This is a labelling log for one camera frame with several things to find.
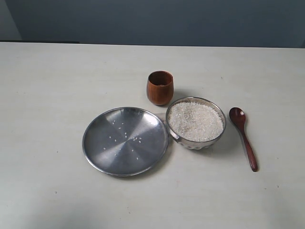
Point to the dark red wooden spoon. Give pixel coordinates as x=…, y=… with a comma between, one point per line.
x=238, y=118

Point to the steel bowl of rice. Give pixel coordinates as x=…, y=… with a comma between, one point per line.
x=194, y=122

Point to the clear tape on table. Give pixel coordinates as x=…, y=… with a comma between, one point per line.
x=161, y=116

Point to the brown wooden cup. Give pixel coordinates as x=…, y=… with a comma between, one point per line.
x=160, y=87

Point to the round steel plate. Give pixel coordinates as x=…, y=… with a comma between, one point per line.
x=125, y=141

